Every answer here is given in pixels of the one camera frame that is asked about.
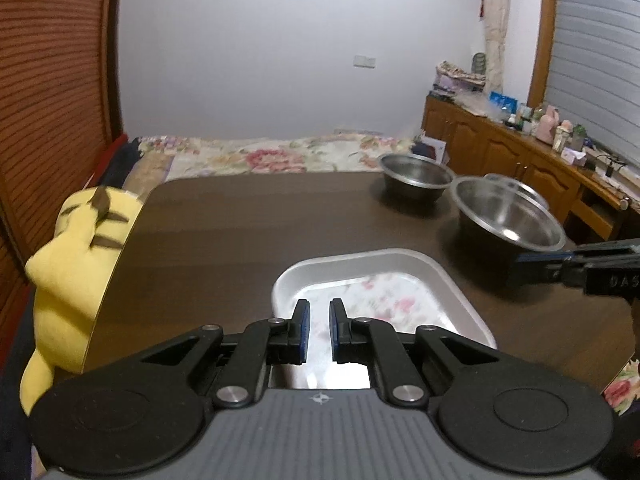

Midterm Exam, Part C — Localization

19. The yellow plush toy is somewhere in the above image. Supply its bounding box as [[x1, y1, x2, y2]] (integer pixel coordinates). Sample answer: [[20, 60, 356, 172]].
[[19, 185, 144, 417]]

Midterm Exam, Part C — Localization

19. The clear plastic bag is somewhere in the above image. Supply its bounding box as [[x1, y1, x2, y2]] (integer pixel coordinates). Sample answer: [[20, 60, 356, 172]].
[[457, 94, 501, 118]]

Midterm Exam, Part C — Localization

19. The beige lidded cup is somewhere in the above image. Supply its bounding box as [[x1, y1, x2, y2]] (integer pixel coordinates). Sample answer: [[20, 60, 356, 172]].
[[552, 120, 574, 154]]

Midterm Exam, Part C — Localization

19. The wooden louvered wardrobe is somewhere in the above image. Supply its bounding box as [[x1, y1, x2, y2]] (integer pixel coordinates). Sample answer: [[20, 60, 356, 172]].
[[0, 0, 127, 281]]

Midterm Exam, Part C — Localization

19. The large steel bowl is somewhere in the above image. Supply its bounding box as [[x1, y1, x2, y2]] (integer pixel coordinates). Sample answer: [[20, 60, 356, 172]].
[[449, 175, 568, 262]]

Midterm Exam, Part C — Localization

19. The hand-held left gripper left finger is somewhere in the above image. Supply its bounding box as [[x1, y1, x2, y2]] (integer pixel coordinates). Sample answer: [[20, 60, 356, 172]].
[[125, 298, 311, 409]]

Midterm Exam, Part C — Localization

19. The blue carton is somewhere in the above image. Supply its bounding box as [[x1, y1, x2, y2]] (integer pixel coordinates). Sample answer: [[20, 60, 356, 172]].
[[488, 90, 519, 114]]

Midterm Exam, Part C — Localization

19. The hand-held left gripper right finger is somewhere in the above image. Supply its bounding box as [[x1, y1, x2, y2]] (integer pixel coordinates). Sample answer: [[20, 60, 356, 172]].
[[328, 298, 507, 407]]

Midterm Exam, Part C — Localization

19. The white floral square plate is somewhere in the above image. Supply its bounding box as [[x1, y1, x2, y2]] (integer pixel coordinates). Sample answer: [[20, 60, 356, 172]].
[[271, 248, 499, 392]]

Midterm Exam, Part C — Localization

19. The dark red-edged quilt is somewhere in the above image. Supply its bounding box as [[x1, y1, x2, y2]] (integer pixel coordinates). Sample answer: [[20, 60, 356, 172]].
[[94, 132, 147, 197]]

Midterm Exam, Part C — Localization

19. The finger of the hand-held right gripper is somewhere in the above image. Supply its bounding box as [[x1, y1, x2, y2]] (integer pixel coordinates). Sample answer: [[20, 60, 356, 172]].
[[515, 238, 640, 287]]

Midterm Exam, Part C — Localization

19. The pink thermos bottle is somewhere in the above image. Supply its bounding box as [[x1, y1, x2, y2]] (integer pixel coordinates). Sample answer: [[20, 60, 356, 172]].
[[537, 104, 560, 141]]

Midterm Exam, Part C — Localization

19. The wooden sideboard cabinet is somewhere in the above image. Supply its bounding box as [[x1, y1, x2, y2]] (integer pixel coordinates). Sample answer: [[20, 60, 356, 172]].
[[421, 92, 640, 242]]

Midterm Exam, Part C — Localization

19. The stack of folded cloths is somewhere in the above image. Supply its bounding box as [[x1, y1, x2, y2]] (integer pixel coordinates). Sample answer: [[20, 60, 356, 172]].
[[433, 61, 487, 96]]

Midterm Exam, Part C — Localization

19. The cream patterned curtain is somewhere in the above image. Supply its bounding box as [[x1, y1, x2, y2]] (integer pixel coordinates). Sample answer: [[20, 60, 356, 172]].
[[479, 0, 512, 92]]

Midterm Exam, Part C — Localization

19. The small steel bowl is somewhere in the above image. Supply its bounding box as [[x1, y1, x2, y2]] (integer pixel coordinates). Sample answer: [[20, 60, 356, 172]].
[[378, 153, 456, 204], [483, 173, 551, 211]]

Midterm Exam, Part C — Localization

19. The black power adapter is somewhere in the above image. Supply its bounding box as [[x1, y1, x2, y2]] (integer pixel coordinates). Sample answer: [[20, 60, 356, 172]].
[[592, 154, 627, 179]]

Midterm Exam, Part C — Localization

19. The wooden window frame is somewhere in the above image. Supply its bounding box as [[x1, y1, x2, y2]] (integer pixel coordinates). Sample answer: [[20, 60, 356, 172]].
[[527, 0, 559, 109]]

